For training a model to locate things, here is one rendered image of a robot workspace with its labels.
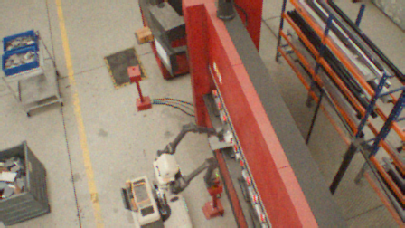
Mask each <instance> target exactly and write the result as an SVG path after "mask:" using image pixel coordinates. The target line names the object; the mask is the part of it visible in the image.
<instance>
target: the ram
mask: <svg viewBox="0 0 405 228"><path fill-rule="evenodd" d="M207 28H208V53H209V64H210V69H211V70H212V71H211V70H210V71H211V73H212V75H213V77H214V79H215V81H214V82H216V84H217V86H218V87H217V86H216V87H217V89H218V92H219V91H220V92H219V94H220V93H221V95H220V96H221V98H222V100H223V102H224V105H225V107H224V108H226V110H227V111H228V113H227V111H226V110H225V111H226V113H227V115H229V117H230V119H231V120H230V119H229V120H230V122H231V123H232V126H233V128H234V130H235V132H236V134H235V132H234V130H233V132H234V134H235V136H237V138H238V139H239V140H238V139H237V141H239V143H240V145H239V146H240V147H241V149H242V151H243V153H242V151H241V150H240V151H241V153H242V155H244V156H245V158H246V160H245V158H244V157H243V158H244V160H245V161H247V164H248V165H247V164H246V165H247V166H248V167H249V168H248V170H249V169H250V170H249V172H250V174H251V176H253V178H252V181H253V180H254V182H255V184H254V182H253V184H254V185H255V186H256V187H257V188H258V191H257V189H256V187H255V189H256V191H257V192H259V194H258V195H260V198H259V199H261V200H262V203H261V204H263V205H264V207H265V210H264V207H263V206H262V207H263V210H264V211H266V212H267V214H266V213H265V214H266V216H268V218H267V219H269V223H271V226H270V225H269V226H270V228H271V227H272V228H296V224H295V223H294V221H293V218H292V216H291V213H290V212H289V210H288V207H287V203H286V201H285V200H284V197H283V195H282V193H281V190H280V189H279V185H278V182H277V180H276V179H275V176H274V174H273V171H272V169H271V168H270V164H269V162H268V159H267V157H266V154H265V152H264V151H263V147H262V145H261V143H260V141H259V137H258V136H257V134H256V130H255V129H254V127H253V125H252V123H251V120H250V117H249V113H248V112H247V111H246V108H245V106H244V104H243V101H242V99H241V97H240V94H239V91H238V89H237V87H236V84H235V82H234V81H233V78H232V77H231V73H230V70H229V69H228V65H227V64H226V62H225V60H224V58H223V56H222V53H221V49H220V47H219V45H218V43H217V41H216V40H215V36H214V34H213V33H212V29H211V27H210V25H209V23H208V20H207ZM214 62H215V64H216V71H215V68H214ZM217 68H218V74H217ZM219 73H220V74H219ZM220 75H221V82H220ZM213 77H212V78H213ZM216 84H215V85H216ZM224 105H223V106H224ZM239 143H238V144H239ZM260 202H261V201H260Z"/></svg>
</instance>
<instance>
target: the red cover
mask: <svg viewBox="0 0 405 228"><path fill-rule="evenodd" d="M216 11H217V8H216V7H215V3H214V2H210V3H207V4H204V12H205V17H207V20H208V23H209V25H210V27H211V29H212V33H213V34H214V36H215V40H216V41H217V43H218V45H219V47H220V49H221V53H222V56H223V58H224V60H225V62H226V64H227V65H228V69H229V70H230V73H231V77H232V78H233V81H234V82H235V84H236V87H237V89H238V91H239V94H240V97H241V99H242V101H243V104H244V106H245V108H246V111H247V112H248V113H249V117H250V120H251V123H252V125H253V128H254V129H255V130H256V134H257V136H258V137H259V141H260V143H261V145H262V147H263V151H264V152H265V154H266V157H267V159H268V162H269V164H270V168H271V169H272V171H273V174H274V176H275V179H276V180H277V182H278V185H279V189H280V190H281V193H282V195H283V197H284V200H285V201H286V203H287V207H288V210H289V212H290V213H291V216H292V218H293V221H294V223H295V224H296V228H319V227H318V224H317V223H316V220H315V217H314V216H313V214H312V211H311V210H310V207H309V205H308V202H307V200H306V198H305V197H304V193H303V192H302V190H301V187H300V186H299V183H298V181H297V178H296V177H295V174H294V172H293V170H292V167H291V166H290V164H289V163H288V160H287V157H286V154H285V153H284V151H283V148H282V146H280V143H279V141H278V137H277V136H276V133H275V131H274V130H273V127H272V126H271V123H270V121H269V120H268V116H267V114H266V111H265V110H264V109H263V105H262V104H261V101H260V100H259V96H258V94H257V92H256V90H255V89H254V88H253V85H252V82H251V81H250V77H249V75H248V73H247V72H246V69H245V67H244V66H243V63H242V62H241V59H240V56H239V55H238V53H237V51H236V49H235V46H234V44H233V43H232V40H231V37H230V35H229V34H228V31H227V30H226V28H225V25H224V23H223V22H222V20H220V19H218V18H217V16H216Z"/></svg>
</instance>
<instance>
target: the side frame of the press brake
mask: <svg viewBox="0 0 405 228"><path fill-rule="evenodd" d="M213 1H217V0H182V4H183V16H184V21H185V31H186V36H185V38H186V44H187V55H188V62H189V67H190V79H191V85H192V91H193V107H194V119H195V123H196V124H197V126H203V127H206V128H207V126H206V123H205V114H204V105H203V101H204V99H203V95H206V94H209V93H212V91H213V90H217V87H216V85H215V82H214V79H213V78H212V74H211V72H210V66H209V65H210V64H209V53H208V28H207V17H205V12H204V4H207V3H210V2H213ZM234 3H235V4H237V6H239V7H240V8H242V9H243V10H244V11H245V12H246V14H247V15H248V26H245V28H246V30H247V31H248V33H249V35H250V38H251V40H252V41H253V43H254V45H255V47H256V48H257V50H258V52H259V43H260V28H261V21H262V6H263V0H235V1H234ZM234 6H235V5H234ZM235 9H236V11H237V12H238V15H239V16H240V19H241V20H242V22H243V24H244V25H245V21H246V16H245V14H244V13H243V12H242V11H241V10H240V9H239V8H237V7H236V6H235Z"/></svg>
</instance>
